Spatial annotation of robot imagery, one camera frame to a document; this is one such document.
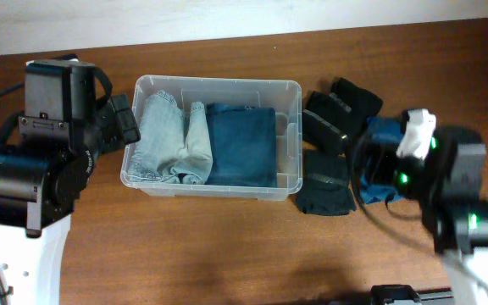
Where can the light blue jeans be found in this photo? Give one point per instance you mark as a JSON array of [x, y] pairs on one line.
[[175, 145]]

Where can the blue taped garment bundle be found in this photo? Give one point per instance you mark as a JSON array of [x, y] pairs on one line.
[[378, 160]]

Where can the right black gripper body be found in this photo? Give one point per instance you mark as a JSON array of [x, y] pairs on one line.
[[406, 176]]

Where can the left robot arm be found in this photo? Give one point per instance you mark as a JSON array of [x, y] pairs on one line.
[[37, 198]]

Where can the black garment bundle taped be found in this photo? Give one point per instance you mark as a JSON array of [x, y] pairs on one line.
[[329, 123]]

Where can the clear plastic storage container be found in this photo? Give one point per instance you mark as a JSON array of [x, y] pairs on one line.
[[284, 96]]

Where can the dark blue jeans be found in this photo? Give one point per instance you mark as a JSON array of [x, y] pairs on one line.
[[243, 143]]

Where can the black garment bundle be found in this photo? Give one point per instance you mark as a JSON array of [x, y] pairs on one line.
[[325, 190], [363, 103]]

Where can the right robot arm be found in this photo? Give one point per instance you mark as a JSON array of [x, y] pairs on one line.
[[446, 184]]

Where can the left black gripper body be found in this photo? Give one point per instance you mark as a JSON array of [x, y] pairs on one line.
[[108, 135]]

